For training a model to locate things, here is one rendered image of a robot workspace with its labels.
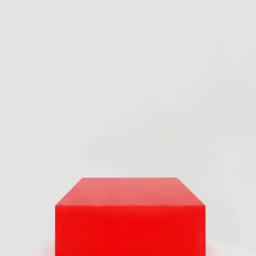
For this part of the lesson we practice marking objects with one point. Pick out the small red cube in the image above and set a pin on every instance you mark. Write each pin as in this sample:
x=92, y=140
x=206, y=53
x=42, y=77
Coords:
x=130, y=224

